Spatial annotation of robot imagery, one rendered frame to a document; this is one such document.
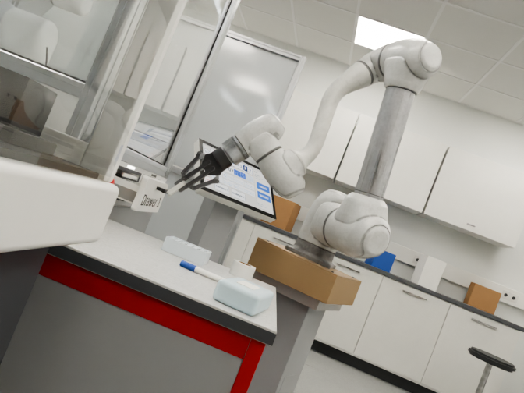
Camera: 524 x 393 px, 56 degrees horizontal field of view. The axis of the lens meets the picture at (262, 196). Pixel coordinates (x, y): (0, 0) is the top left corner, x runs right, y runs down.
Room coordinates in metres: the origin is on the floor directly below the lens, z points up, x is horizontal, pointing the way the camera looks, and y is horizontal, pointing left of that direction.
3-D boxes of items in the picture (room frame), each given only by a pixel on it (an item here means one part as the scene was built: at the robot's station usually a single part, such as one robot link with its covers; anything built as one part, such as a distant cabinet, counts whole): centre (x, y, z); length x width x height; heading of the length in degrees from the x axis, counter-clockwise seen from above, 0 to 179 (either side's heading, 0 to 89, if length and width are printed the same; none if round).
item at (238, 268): (1.47, -0.03, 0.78); 0.07 x 0.07 x 0.04
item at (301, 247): (1.90, -0.27, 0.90); 0.22 x 0.18 x 0.06; 162
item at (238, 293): (1.05, -0.04, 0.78); 0.15 x 0.10 x 0.04; 166
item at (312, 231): (1.87, -0.27, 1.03); 0.18 x 0.16 x 0.22; 26
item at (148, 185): (1.67, 0.35, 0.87); 0.29 x 0.02 x 0.11; 178
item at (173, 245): (1.42, 0.14, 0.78); 0.12 x 0.08 x 0.04; 86
